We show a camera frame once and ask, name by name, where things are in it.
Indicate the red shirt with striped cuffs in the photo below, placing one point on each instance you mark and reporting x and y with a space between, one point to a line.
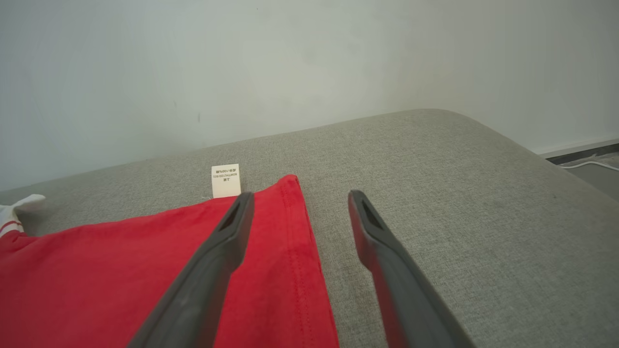
96 270

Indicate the white baseboard strip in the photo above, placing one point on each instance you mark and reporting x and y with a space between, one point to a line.
580 146

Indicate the grey fabric sofa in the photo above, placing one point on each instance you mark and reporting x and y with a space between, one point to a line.
459 203

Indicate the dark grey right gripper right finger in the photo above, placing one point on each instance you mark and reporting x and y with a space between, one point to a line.
411 304

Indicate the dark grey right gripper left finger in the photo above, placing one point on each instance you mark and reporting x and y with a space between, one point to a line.
193 299

